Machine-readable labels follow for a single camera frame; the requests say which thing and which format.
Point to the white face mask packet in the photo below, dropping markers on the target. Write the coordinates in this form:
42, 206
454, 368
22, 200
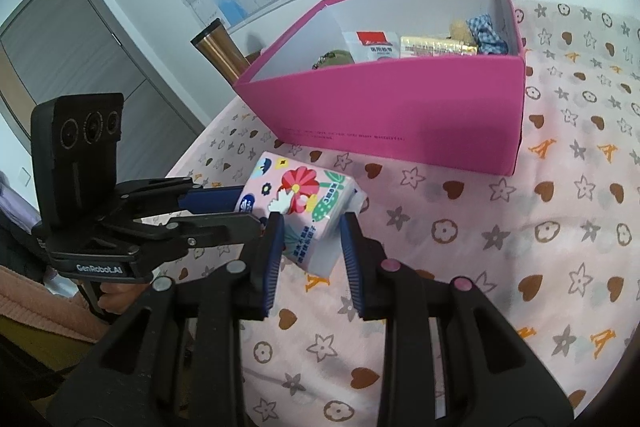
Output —
375, 47

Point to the white light switch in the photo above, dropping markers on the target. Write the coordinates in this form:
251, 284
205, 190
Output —
25, 177

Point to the pink cardboard box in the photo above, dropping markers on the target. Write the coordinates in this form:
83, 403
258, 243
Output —
400, 107

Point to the cream plush bunny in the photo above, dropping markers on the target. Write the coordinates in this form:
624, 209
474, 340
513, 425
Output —
460, 32

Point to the bronze metal tumbler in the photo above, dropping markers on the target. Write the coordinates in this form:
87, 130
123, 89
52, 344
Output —
220, 52

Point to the grey door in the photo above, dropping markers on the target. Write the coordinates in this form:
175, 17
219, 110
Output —
75, 57

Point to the person's left forearm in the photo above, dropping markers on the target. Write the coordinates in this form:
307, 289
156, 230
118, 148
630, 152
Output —
30, 297

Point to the shiny gold packet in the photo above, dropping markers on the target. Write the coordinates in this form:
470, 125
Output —
435, 47

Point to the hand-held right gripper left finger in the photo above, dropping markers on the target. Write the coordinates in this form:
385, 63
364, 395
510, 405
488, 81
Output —
267, 267

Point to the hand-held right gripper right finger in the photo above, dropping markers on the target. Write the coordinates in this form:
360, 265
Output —
352, 267

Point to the person's left hand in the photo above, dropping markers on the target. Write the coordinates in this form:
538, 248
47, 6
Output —
122, 297

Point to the pink printed tablecloth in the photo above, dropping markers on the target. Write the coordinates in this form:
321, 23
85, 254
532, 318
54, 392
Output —
500, 257

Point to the blue checkered cloth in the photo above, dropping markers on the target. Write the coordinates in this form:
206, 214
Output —
487, 34

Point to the floral tissue pack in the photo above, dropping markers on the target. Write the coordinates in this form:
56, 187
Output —
305, 202

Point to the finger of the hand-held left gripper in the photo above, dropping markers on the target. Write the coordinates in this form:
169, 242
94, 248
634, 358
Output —
210, 199
220, 227

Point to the green plush toy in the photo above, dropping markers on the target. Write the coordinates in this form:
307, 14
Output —
335, 58

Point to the brown wooden post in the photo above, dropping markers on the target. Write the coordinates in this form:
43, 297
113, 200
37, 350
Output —
254, 55

